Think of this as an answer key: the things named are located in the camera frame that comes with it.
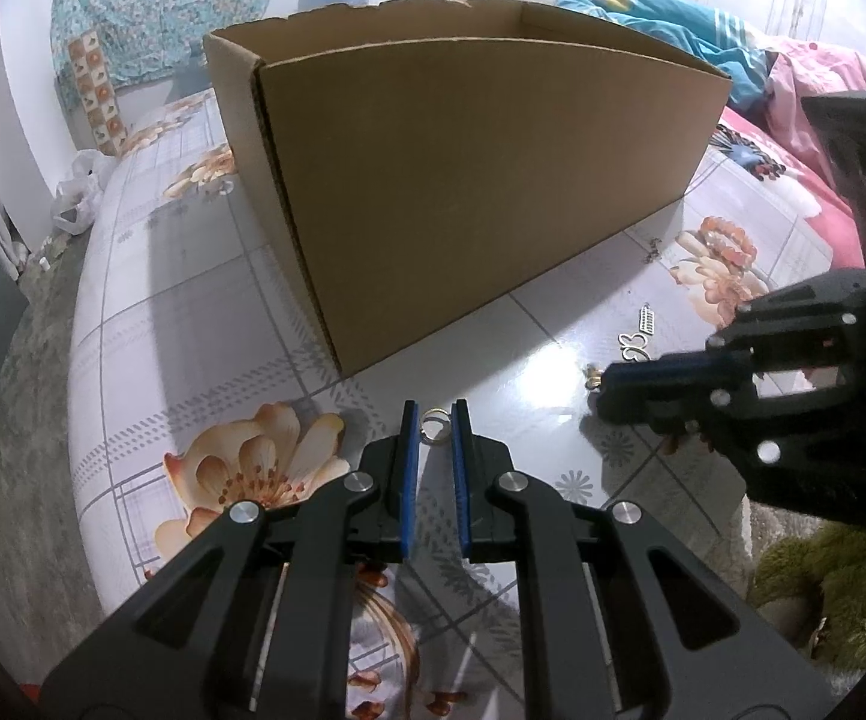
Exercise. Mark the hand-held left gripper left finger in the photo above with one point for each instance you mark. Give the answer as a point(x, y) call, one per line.
point(407, 480)

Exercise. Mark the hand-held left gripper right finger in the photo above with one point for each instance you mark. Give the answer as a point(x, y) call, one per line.
point(463, 480)

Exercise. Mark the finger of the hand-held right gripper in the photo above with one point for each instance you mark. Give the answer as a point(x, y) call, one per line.
point(673, 405)
point(658, 371)

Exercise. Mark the butterfly pendant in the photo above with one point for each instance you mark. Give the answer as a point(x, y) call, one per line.
point(632, 345)

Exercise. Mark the silver rectangular charm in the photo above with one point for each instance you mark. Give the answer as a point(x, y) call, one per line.
point(647, 319)

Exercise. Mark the brown cardboard box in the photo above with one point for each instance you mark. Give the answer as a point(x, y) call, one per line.
point(478, 180)

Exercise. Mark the hot pink floral blanket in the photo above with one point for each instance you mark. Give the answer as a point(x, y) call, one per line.
point(800, 195)

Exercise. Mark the light pink quilt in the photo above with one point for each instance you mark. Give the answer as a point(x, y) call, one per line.
point(830, 90)

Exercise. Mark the green fuzzy cloth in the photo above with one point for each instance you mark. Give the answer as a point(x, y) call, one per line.
point(830, 592)

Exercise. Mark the floral tablecloth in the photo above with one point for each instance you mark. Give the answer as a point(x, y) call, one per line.
point(178, 330)

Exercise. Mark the blue cartoon blanket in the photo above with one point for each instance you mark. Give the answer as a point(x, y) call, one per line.
point(665, 30)

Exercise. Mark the white plastic bag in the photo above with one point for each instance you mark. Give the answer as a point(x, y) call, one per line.
point(81, 195)

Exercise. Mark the teal floral hanging cloth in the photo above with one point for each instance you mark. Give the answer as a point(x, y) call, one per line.
point(163, 7)

